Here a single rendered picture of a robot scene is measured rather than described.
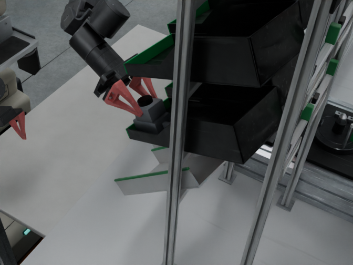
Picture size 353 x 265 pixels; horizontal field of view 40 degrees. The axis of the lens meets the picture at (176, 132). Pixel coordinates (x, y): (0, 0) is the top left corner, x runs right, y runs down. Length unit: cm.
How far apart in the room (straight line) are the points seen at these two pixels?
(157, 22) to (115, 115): 206
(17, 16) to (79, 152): 236
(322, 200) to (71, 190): 66
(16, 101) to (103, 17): 80
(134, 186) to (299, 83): 54
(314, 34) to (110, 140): 93
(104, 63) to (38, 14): 273
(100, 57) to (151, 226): 48
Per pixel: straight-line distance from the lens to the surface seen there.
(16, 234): 198
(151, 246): 119
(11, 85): 167
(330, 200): 130
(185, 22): 65
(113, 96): 93
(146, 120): 92
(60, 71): 308
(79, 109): 152
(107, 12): 93
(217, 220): 125
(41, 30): 347
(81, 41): 95
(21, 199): 132
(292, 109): 66
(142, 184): 103
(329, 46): 77
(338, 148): 131
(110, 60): 93
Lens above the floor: 188
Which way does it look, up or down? 45 degrees down
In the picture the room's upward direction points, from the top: 4 degrees clockwise
